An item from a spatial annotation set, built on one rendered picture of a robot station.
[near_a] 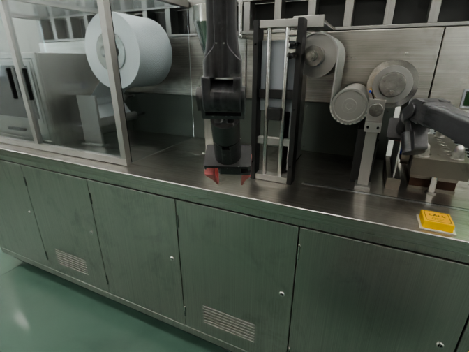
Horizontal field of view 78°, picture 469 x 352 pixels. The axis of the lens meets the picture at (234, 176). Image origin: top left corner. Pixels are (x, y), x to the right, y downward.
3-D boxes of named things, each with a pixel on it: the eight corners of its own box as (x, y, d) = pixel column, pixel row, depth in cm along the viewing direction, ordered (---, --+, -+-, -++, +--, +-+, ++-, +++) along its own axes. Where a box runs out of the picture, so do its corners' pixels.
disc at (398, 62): (363, 106, 98) (370, 59, 93) (363, 106, 98) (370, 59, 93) (413, 109, 92) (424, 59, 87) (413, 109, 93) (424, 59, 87)
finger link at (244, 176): (223, 172, 74) (220, 145, 66) (251, 172, 73) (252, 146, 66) (220, 193, 70) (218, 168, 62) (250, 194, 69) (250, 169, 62)
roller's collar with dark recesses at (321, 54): (301, 66, 97) (303, 45, 95) (306, 66, 102) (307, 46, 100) (321, 66, 95) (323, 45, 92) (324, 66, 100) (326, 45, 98)
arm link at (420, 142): (448, 100, 74) (413, 100, 74) (453, 144, 72) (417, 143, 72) (421, 117, 85) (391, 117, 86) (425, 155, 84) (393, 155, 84)
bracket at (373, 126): (354, 189, 102) (368, 100, 91) (354, 183, 107) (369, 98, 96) (369, 191, 100) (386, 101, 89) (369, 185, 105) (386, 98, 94)
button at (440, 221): (421, 228, 78) (423, 220, 77) (419, 216, 84) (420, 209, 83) (453, 234, 75) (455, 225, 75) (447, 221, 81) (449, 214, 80)
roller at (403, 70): (369, 102, 96) (375, 65, 92) (370, 94, 118) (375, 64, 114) (408, 104, 92) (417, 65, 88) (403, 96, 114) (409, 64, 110)
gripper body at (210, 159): (207, 149, 68) (204, 126, 62) (251, 151, 67) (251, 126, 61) (204, 171, 64) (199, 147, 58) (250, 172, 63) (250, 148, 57)
